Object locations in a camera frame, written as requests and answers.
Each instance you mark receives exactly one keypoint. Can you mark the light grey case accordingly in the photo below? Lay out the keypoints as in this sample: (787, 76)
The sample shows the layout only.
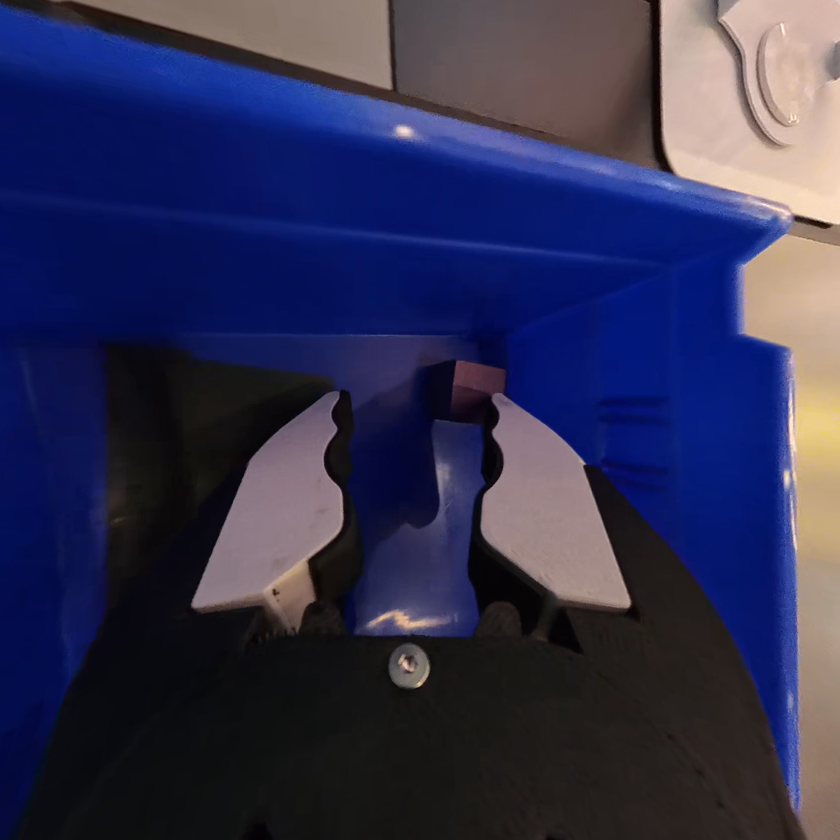
(695, 98)

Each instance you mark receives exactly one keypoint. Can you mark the blue plastic bin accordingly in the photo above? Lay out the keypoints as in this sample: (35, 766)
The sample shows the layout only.
(328, 262)

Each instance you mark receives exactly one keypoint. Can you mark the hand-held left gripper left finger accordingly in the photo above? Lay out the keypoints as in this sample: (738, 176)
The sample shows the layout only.
(282, 512)

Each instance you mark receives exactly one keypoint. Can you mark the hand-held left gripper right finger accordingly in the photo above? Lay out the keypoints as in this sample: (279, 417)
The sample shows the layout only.
(551, 518)

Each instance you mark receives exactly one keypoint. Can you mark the dark red cube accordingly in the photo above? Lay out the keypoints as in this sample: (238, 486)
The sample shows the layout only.
(469, 394)

